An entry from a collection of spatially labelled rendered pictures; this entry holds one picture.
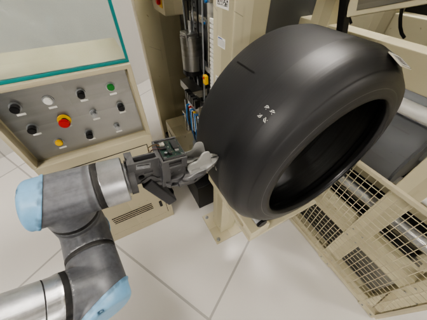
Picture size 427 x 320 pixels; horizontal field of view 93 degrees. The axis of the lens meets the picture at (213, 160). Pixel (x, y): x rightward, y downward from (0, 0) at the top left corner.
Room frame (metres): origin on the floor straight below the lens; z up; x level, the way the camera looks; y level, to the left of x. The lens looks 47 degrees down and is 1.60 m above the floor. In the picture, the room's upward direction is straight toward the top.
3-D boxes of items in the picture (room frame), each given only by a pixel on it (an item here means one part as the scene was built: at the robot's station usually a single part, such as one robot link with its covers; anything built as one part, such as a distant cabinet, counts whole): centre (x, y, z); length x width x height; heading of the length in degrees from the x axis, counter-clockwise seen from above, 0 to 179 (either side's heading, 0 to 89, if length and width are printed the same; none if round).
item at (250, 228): (0.49, -0.10, 0.84); 0.36 x 0.09 x 0.06; 28
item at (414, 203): (0.51, -0.62, 0.65); 0.90 x 0.02 x 0.70; 28
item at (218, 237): (0.78, -0.08, 0.01); 0.27 x 0.27 x 0.02; 28
